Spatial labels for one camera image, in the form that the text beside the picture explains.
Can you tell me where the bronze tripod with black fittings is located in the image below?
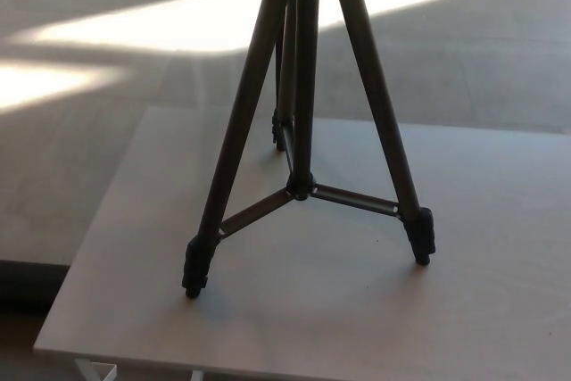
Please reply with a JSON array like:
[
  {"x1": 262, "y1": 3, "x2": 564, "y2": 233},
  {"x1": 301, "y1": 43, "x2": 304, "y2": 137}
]
[{"x1": 180, "y1": 0, "x2": 436, "y2": 300}]

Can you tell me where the white table frame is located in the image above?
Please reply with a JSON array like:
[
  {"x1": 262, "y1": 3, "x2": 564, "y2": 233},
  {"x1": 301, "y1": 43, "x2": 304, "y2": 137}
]
[{"x1": 72, "y1": 359, "x2": 119, "y2": 381}]

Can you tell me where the dark floor mat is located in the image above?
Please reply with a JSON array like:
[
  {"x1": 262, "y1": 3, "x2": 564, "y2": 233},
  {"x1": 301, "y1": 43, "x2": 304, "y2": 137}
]
[{"x1": 0, "y1": 259, "x2": 69, "y2": 311}]

